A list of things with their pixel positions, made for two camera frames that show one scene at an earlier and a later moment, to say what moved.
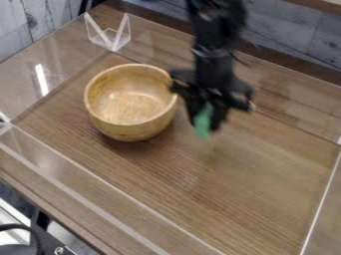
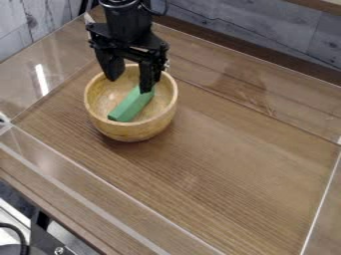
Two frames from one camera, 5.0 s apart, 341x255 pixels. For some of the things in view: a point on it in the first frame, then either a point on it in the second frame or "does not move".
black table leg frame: x=44 y=242 does not move
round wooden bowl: x=131 y=102 does not move
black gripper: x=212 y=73 -> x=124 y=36
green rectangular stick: x=202 y=121 -> x=133 y=105
